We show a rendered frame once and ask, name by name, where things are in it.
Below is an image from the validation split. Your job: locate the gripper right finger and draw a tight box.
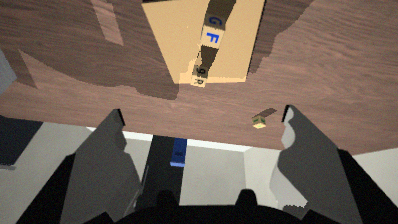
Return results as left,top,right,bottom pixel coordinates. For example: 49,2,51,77
269,104,398,224

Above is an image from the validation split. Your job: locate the cream letter block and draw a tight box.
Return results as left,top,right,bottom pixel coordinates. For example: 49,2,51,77
200,13,226,48
252,115,266,128
191,65,208,87

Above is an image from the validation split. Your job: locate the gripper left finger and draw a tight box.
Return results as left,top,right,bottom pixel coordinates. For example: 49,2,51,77
16,109,142,224

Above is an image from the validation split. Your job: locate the tan square mat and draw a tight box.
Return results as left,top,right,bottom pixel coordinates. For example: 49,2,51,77
142,0,265,83

